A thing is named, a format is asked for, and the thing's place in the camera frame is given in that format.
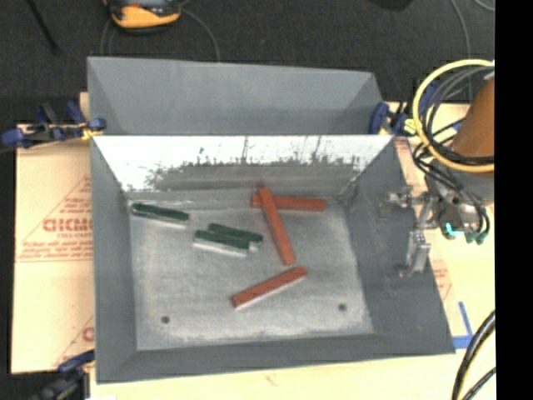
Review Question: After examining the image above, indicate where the dark green flat block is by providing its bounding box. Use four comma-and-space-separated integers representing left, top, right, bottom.
130, 202, 191, 230
207, 222, 265, 246
192, 228, 252, 259

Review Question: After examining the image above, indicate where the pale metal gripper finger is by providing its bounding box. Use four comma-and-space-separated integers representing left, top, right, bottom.
377, 188, 417, 219
396, 229, 432, 278

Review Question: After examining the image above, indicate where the grey metal bin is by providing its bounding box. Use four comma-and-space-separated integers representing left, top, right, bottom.
86, 56, 456, 384

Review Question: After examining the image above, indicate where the red-brown flat block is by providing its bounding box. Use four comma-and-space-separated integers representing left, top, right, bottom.
250, 193, 328, 213
230, 265, 309, 312
257, 186, 297, 267

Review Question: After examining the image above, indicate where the brown cardboard board red print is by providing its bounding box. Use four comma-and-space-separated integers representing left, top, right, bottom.
9, 134, 456, 375

